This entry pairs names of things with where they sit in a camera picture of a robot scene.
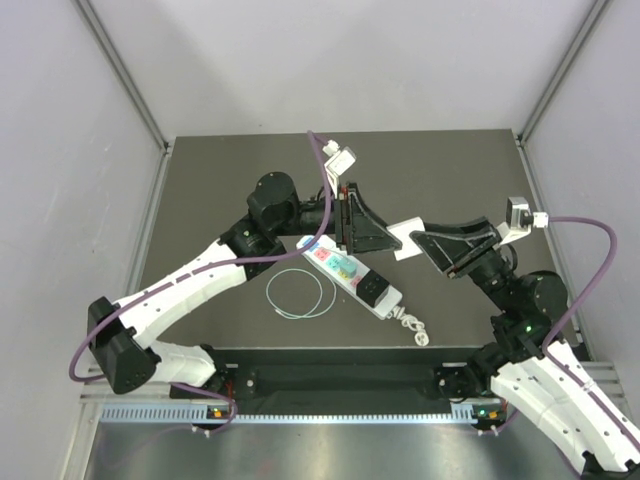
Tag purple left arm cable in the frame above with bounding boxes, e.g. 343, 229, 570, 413
67, 129, 334, 431

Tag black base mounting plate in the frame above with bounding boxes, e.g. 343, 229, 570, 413
169, 348, 501, 404

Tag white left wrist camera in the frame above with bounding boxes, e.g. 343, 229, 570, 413
322, 140, 357, 194

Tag black power plug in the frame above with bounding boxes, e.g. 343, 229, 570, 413
356, 270, 390, 308

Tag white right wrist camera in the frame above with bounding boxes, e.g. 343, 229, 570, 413
497, 197, 549, 246

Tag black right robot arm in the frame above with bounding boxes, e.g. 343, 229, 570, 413
409, 217, 639, 479

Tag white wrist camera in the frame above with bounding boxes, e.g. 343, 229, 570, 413
497, 197, 549, 246
322, 140, 357, 194

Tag teal plug adapter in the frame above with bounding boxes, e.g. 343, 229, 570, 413
337, 257, 357, 279

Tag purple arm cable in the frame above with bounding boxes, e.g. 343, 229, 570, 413
542, 215, 640, 436
67, 129, 334, 431

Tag white cube charger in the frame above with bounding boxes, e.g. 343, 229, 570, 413
387, 217, 425, 261

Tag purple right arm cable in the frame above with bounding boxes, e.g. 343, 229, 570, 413
542, 215, 640, 436

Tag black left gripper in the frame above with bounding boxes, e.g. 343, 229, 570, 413
273, 182, 401, 256

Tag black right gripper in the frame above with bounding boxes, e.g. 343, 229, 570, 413
409, 215, 515, 312

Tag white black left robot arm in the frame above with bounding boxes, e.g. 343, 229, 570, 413
88, 172, 401, 397

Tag grey slotted cable duct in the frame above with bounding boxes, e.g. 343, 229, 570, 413
99, 399, 506, 425

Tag white multicolour power strip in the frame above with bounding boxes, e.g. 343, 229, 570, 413
303, 235, 403, 320

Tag white coiled power cord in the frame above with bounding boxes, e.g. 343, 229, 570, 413
387, 307, 432, 347

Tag thin teal white cable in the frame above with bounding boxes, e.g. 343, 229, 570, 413
265, 249, 351, 320

